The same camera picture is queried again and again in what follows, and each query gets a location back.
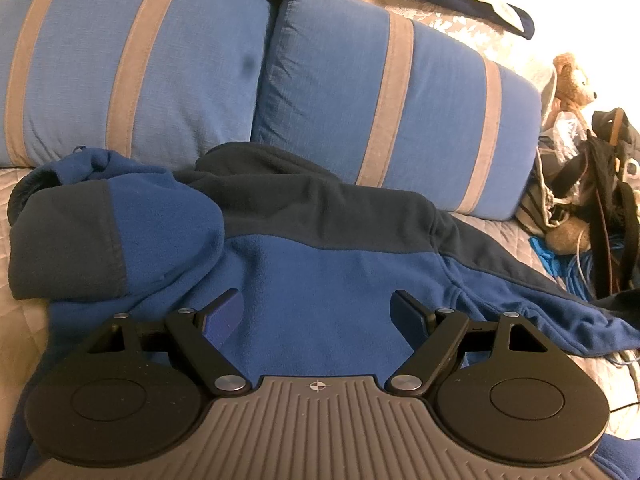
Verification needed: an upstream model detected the blue striped pillow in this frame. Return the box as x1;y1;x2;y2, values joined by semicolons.
250;0;543;221
0;0;273;168

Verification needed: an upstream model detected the blue cable bundle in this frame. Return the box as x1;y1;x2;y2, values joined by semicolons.
555;250;640;301

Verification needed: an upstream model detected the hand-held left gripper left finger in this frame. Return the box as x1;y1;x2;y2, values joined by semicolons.
85;289;248;396

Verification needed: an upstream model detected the blue and navy fleece jacket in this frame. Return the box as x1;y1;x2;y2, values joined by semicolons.
7;142;640;480

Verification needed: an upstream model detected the clear plastic bag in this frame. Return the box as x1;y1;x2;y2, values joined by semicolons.
540;110;591;161

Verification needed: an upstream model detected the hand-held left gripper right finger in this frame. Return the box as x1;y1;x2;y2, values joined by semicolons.
382;289;548;396

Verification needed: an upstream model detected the black backpack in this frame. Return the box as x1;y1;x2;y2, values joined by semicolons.
550;107;640;298

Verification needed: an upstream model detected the bright blue cloth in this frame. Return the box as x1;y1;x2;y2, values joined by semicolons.
530;237;566;276

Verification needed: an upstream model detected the navy cloth with pink lining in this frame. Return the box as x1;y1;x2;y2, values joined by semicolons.
390;0;536;41

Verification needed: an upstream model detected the beige plush toy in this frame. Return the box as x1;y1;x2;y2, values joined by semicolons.
545;220;591;253

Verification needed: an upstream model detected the brown teddy bear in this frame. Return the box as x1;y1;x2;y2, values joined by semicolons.
550;52;598;111

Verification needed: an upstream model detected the beige striped bag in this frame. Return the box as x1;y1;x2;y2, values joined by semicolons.
515;160;556;236

